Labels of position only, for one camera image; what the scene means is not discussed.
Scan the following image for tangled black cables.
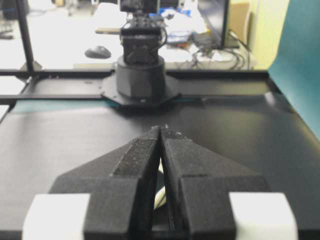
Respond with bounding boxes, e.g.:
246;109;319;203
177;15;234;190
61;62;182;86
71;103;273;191
191;32;251;71

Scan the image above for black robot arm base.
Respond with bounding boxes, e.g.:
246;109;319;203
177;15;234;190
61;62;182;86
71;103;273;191
101;0;180;108

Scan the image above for black metal frame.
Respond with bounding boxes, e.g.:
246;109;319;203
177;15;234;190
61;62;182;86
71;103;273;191
0;0;282;108

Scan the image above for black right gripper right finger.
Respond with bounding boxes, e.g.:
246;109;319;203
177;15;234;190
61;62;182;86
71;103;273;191
160;127;299;240

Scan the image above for black computer monitor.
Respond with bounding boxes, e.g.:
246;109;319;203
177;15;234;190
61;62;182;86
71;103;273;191
197;0;230;49

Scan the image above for white cable under gripper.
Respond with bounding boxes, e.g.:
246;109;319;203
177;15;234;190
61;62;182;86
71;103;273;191
153;168;168;209

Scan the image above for black computer mouse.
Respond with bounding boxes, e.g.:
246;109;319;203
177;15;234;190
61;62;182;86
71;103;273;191
84;45;112;59

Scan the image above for cardboard box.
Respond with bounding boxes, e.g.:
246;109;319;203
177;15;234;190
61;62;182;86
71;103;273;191
228;1;251;44

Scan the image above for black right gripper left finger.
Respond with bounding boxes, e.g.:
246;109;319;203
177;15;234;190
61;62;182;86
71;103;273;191
22;126;160;240

